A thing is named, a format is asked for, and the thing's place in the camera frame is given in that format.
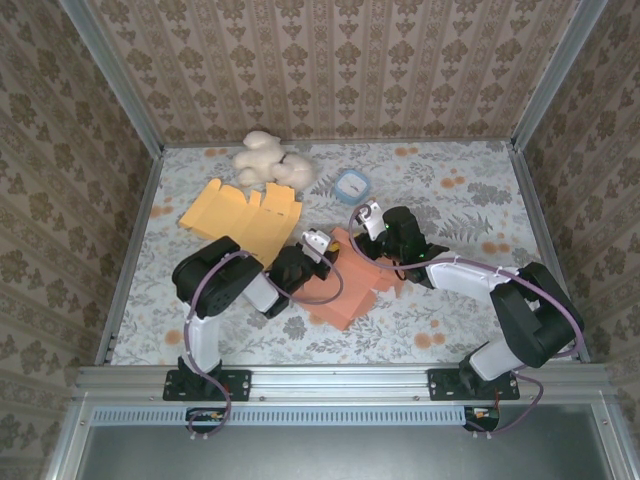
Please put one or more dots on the aluminium frame post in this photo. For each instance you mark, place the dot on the aluminium frame post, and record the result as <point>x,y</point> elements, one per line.
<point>115,80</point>
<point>555,75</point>

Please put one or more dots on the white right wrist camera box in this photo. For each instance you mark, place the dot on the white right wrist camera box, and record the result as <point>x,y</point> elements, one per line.
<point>372,217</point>

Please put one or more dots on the aluminium side rail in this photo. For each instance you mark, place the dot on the aluminium side rail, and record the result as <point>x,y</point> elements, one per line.
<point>130,260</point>
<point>550,250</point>

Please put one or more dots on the white plush toy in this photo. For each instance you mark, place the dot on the white plush toy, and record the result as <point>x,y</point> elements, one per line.
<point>265,160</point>

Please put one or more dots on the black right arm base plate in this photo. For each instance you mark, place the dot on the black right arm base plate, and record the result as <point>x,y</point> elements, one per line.
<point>442,385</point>

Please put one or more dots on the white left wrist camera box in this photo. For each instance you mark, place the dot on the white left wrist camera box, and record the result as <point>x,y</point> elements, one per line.
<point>317,239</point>

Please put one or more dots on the grey metal sheet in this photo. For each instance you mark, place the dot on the grey metal sheet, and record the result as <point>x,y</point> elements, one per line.
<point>340,455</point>

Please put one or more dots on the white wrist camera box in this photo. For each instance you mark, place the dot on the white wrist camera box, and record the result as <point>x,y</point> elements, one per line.
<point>317,239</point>
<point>372,217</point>

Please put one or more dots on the yellow paper box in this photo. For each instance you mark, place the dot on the yellow paper box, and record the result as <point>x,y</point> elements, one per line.
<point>235,215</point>

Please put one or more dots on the aluminium frame rail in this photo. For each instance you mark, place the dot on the aluminium frame rail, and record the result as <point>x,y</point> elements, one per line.
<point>340,382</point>

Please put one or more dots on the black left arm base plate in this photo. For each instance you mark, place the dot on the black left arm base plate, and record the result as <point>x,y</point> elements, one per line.
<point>240,385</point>

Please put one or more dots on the pink paper box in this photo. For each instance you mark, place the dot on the pink paper box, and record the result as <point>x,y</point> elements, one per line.
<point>350,290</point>

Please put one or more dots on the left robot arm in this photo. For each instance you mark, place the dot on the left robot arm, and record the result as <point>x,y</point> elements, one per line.
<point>220,285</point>

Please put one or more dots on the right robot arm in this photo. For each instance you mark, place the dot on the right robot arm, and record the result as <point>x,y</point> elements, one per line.
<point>525,310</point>

